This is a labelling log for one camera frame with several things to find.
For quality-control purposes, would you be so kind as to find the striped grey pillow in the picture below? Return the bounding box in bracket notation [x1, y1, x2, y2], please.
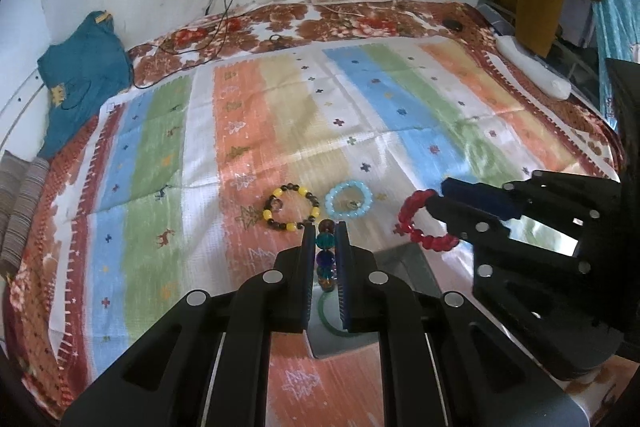
[0, 150, 50, 282]

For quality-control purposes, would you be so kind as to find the grey metal box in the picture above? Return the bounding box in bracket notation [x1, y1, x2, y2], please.
[305, 241, 444, 362]

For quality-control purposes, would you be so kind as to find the green jade bangle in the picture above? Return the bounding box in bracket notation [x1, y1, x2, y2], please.
[316, 290, 352, 339]

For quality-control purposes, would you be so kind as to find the dark red bead bracelet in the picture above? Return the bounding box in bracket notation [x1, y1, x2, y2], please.
[397, 188, 460, 252]

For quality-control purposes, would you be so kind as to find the striped colourful blanket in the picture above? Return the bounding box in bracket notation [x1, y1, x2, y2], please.
[49, 35, 615, 407]

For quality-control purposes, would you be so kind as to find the multicolour glass bead bracelet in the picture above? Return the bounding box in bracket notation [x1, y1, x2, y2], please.
[314, 218, 340, 294]

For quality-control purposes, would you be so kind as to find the white bolster pillow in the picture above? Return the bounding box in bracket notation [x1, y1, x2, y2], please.
[496, 36, 572, 101]

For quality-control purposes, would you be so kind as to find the teal blue garment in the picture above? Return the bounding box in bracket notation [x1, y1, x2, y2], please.
[38, 11, 134, 160]

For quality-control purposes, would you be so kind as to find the yellow and dark bead bracelet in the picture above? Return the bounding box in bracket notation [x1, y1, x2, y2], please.
[261, 184, 322, 232]

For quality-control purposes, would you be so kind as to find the small black object on bed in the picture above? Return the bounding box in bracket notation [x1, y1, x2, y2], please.
[442, 18, 463, 32]

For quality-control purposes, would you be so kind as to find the turquoise curtain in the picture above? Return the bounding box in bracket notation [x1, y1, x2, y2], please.
[593, 0, 639, 131]

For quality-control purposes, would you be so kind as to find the light blue bead bracelet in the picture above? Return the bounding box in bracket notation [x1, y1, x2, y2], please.
[324, 178, 374, 220]

